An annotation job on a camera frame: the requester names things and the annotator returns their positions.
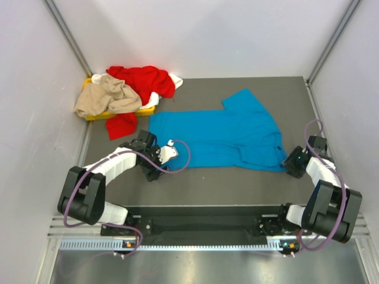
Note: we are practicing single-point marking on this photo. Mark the white t shirt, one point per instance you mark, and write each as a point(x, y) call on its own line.
point(154, 97)

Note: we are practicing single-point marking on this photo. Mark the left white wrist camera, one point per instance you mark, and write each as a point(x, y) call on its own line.
point(167, 152)

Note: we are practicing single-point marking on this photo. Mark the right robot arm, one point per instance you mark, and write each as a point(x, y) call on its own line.
point(331, 203)

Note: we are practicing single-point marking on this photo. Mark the aluminium frame rail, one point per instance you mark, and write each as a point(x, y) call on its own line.
point(58, 230)

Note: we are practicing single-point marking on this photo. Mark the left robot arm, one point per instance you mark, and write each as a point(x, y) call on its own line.
point(82, 200)

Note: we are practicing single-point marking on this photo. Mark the yellow plastic bin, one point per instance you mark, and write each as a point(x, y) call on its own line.
point(107, 115)

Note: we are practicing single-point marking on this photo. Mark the blue t shirt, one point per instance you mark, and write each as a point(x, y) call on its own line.
point(242, 134)

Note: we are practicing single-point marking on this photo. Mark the red t shirt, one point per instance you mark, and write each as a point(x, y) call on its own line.
point(144, 81)

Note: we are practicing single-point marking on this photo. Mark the beige t shirt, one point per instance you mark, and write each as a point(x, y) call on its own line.
point(107, 93)

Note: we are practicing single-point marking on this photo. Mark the left corner aluminium post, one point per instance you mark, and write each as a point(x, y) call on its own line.
point(67, 35)

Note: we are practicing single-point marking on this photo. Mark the right corner aluminium post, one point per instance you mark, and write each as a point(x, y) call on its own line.
point(334, 38)

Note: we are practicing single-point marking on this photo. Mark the corner aluminium post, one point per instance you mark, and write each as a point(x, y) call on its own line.
point(334, 38)
point(67, 35)

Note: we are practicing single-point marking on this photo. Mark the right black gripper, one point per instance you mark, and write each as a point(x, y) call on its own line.
point(289, 161)

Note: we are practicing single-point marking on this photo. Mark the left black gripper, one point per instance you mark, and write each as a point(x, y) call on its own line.
point(151, 173)

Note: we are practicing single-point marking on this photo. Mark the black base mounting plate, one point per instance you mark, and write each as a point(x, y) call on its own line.
point(251, 225)

